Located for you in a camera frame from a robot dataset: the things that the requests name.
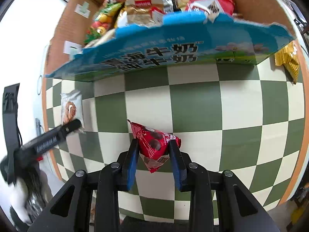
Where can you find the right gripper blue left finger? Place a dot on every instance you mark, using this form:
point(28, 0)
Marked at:
point(69, 209)

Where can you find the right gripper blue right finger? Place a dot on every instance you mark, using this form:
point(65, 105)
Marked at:
point(219, 201)

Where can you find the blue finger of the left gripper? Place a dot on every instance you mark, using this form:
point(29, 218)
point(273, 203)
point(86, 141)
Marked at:
point(60, 131)

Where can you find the red chocolate snack packet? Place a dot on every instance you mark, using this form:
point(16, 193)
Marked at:
point(153, 145)

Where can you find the white round cookie packet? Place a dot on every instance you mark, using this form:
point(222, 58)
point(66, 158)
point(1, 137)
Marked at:
point(71, 108)

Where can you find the green fruit candy bag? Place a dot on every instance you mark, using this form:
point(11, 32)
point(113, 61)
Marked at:
point(103, 21)

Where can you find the yellow crinkled snack bag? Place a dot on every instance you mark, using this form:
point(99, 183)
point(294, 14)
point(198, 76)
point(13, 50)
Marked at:
point(289, 58)

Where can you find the white beige pouch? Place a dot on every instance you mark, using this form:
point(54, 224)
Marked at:
point(148, 13)

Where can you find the white red shrimp snack bag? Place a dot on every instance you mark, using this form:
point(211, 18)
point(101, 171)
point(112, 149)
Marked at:
point(211, 8)

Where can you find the blue smartphone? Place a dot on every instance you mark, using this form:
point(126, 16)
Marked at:
point(38, 126)

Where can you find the checkered green table mat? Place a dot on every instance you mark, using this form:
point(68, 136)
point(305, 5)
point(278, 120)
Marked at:
point(247, 119)

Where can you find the cardboard milk box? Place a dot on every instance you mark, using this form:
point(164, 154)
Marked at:
point(184, 37)

